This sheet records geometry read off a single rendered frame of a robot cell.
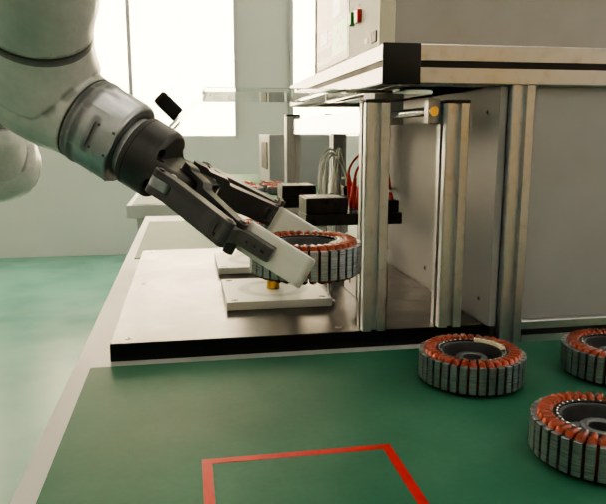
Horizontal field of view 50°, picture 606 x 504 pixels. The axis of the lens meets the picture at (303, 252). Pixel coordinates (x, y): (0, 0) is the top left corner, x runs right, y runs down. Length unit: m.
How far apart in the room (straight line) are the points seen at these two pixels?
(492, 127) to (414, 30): 0.17
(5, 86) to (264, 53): 5.12
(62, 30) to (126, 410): 0.35
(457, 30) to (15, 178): 0.94
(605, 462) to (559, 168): 0.44
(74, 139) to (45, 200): 5.15
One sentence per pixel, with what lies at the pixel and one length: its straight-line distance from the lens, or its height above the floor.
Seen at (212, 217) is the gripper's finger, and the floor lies 0.94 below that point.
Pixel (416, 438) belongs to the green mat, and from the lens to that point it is 0.60.
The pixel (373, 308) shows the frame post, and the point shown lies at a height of 0.80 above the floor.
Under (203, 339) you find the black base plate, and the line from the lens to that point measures 0.80.
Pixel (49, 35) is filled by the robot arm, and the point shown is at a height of 1.10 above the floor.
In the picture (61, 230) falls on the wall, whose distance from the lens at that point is 5.83.
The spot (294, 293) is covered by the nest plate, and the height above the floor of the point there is 0.78.
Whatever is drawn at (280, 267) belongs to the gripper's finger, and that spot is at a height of 0.89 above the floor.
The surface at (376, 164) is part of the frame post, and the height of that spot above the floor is 0.98.
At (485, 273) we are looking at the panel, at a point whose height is 0.84.
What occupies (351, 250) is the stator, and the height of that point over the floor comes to 0.90.
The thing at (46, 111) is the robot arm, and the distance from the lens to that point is 0.69.
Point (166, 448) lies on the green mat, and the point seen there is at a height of 0.75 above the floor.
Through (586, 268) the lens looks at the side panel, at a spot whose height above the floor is 0.84.
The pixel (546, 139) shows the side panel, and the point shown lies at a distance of 0.88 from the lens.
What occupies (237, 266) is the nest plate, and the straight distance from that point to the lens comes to 1.16.
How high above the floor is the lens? 1.01
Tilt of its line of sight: 10 degrees down
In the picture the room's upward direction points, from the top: straight up
